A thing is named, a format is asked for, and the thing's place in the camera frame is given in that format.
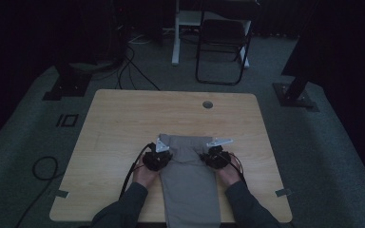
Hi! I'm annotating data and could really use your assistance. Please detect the person's left hand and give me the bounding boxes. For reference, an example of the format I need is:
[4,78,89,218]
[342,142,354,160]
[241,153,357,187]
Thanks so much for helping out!
[132,162,160,191]

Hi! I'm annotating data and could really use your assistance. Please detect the person's right hand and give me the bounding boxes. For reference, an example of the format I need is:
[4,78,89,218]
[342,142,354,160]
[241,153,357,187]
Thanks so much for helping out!
[216,154,243,188]

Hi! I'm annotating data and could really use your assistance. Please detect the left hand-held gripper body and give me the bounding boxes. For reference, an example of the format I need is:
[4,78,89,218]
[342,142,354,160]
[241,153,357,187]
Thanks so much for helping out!
[142,135,174,173]

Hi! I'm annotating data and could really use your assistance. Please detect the dark equipment rack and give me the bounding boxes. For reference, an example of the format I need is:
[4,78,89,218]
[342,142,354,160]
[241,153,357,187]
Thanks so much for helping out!
[106,0,133,66]

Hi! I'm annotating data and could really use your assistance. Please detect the black stand with base plate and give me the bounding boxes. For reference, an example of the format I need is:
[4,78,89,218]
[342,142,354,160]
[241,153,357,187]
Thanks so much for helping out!
[272,0,320,112]
[42,61,93,102]

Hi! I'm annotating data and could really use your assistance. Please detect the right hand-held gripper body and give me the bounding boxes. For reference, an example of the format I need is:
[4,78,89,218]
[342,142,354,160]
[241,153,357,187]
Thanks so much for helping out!
[199,137,235,171]

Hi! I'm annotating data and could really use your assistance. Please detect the black looped floor cable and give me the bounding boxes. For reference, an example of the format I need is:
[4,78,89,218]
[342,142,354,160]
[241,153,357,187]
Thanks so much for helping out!
[13,155,65,228]

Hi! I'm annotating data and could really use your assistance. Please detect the grey tape strip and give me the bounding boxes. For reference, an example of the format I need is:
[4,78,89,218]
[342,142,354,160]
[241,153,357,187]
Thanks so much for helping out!
[274,188,293,199]
[53,188,70,200]

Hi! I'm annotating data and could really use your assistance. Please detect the white desk frame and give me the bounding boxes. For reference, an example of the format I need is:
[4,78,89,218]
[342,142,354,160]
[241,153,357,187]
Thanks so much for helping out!
[171,0,252,69]

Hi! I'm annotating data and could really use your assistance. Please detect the grey pants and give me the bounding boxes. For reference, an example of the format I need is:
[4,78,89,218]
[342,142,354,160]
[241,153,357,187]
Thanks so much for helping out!
[158,133,221,228]

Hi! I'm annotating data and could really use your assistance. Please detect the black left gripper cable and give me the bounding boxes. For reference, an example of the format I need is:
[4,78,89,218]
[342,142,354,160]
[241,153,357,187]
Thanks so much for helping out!
[119,142,156,200]

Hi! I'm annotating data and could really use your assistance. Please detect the black floor cables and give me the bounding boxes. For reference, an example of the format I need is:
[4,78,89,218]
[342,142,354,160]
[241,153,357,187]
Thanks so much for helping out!
[116,46,162,92]

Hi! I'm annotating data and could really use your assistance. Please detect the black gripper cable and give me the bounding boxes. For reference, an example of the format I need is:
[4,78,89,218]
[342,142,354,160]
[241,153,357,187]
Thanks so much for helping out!
[119,142,156,200]
[226,151,249,188]

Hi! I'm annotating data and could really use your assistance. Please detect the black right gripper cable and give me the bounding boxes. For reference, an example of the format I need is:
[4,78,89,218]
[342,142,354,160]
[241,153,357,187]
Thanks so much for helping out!
[226,151,249,188]

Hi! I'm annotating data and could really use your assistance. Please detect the white floor cable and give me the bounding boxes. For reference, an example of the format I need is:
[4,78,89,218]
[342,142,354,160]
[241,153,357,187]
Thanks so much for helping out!
[127,33,154,46]

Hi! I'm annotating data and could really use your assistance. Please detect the black folding chair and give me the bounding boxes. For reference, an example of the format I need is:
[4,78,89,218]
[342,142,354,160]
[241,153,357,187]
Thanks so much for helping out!
[195,0,261,86]

